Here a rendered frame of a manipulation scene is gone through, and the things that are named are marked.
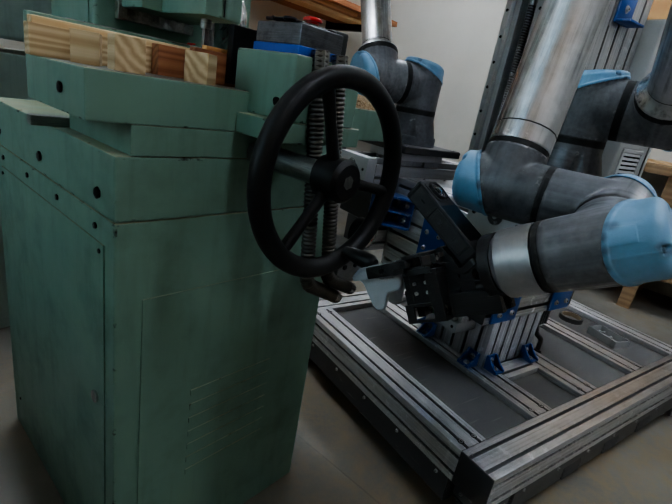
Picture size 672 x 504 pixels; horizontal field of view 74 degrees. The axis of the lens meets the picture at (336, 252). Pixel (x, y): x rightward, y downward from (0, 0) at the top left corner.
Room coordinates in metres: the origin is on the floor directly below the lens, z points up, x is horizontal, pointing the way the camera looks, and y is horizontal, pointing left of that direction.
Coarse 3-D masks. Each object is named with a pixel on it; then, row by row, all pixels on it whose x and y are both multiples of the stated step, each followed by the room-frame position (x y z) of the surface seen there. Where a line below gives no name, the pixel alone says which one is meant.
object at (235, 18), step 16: (176, 0) 0.82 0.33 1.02; (192, 0) 0.79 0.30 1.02; (208, 0) 0.77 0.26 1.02; (224, 0) 0.79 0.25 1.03; (240, 0) 0.82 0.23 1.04; (176, 16) 0.87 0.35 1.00; (192, 16) 0.83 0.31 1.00; (208, 16) 0.78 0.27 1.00; (224, 16) 0.80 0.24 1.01; (240, 16) 0.82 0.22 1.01
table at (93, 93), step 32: (32, 64) 0.64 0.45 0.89; (64, 64) 0.56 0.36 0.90; (32, 96) 0.64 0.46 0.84; (64, 96) 0.56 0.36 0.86; (96, 96) 0.54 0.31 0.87; (128, 96) 0.56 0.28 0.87; (160, 96) 0.60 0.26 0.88; (192, 96) 0.63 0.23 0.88; (224, 96) 0.67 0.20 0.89; (192, 128) 0.64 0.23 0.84; (224, 128) 0.67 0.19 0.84; (256, 128) 0.66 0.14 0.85; (352, 128) 0.76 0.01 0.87
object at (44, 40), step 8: (24, 24) 0.62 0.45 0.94; (32, 24) 0.62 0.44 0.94; (40, 24) 0.63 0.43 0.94; (24, 32) 0.63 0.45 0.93; (32, 32) 0.62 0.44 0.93; (40, 32) 0.63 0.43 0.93; (48, 32) 0.63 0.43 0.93; (56, 32) 0.64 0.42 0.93; (64, 32) 0.65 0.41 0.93; (24, 40) 0.63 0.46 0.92; (32, 40) 0.62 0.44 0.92; (40, 40) 0.63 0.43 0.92; (48, 40) 0.63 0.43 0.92; (56, 40) 0.64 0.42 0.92; (64, 40) 0.65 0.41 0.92; (104, 40) 0.69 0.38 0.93; (32, 48) 0.62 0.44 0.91; (40, 48) 0.63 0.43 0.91; (48, 48) 0.63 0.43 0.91; (56, 48) 0.64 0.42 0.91; (64, 48) 0.65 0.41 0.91; (104, 48) 0.69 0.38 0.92; (48, 56) 0.63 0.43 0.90; (56, 56) 0.64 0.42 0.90; (64, 56) 0.65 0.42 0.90; (104, 56) 0.69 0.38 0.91; (104, 64) 0.69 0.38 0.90
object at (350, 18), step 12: (276, 0) 3.74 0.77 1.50; (288, 0) 3.66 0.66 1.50; (300, 0) 3.57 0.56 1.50; (312, 0) 3.62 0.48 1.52; (324, 0) 3.69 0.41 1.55; (336, 0) 3.71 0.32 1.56; (312, 12) 4.00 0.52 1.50; (324, 12) 3.90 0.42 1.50; (336, 12) 3.88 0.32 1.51; (348, 12) 3.91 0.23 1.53; (360, 12) 3.95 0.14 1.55; (336, 24) 4.34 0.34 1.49; (348, 24) 4.25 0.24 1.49; (360, 24) 4.17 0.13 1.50; (396, 24) 4.34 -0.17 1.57
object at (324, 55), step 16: (320, 64) 0.66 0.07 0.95; (336, 64) 0.69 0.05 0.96; (320, 96) 0.66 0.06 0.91; (336, 96) 0.70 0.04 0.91; (320, 112) 0.67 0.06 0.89; (320, 128) 0.67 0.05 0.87; (320, 144) 0.67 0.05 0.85; (304, 208) 0.67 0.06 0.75; (336, 208) 0.70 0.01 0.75; (336, 224) 0.71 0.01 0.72; (304, 240) 0.66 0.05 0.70; (304, 256) 0.66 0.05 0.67; (304, 288) 0.68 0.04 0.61; (320, 288) 0.70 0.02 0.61; (336, 288) 0.75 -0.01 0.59; (352, 288) 0.81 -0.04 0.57
